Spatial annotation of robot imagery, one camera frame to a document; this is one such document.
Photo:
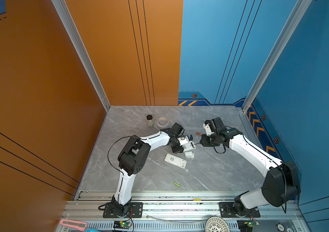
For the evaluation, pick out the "green circuit board left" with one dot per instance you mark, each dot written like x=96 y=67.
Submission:
x=122 y=225

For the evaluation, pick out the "white tape roll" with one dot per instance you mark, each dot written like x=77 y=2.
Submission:
x=162 y=122

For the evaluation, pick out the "circuit board right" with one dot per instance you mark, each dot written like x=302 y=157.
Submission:
x=247 y=226

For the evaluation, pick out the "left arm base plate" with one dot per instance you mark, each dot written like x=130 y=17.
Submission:
x=129 y=210

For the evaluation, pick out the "pink tool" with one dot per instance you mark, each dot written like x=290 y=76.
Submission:
x=77 y=225

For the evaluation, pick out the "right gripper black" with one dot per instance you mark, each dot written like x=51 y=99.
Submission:
x=203 y=141

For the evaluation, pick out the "small white remote control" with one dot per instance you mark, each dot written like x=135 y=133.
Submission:
x=189 y=146

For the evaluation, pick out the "small white battery cover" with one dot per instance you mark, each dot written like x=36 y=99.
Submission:
x=189 y=154

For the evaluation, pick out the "aluminium rail frame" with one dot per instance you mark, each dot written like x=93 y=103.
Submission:
x=171 y=211

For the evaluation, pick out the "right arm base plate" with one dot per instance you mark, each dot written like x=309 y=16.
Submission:
x=226 y=209

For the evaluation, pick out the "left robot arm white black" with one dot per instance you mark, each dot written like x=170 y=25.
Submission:
x=132 y=159

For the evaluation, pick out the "glass jar black lid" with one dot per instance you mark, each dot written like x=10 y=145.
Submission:
x=150 y=121

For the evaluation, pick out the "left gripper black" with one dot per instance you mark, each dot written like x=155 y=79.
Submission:
x=180 y=149

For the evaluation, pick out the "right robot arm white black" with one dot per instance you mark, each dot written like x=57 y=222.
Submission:
x=281 y=182

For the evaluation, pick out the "cyan object at edge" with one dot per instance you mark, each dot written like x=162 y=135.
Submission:
x=91 y=230

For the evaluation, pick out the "white round fan grille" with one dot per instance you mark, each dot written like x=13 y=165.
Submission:
x=216 y=224

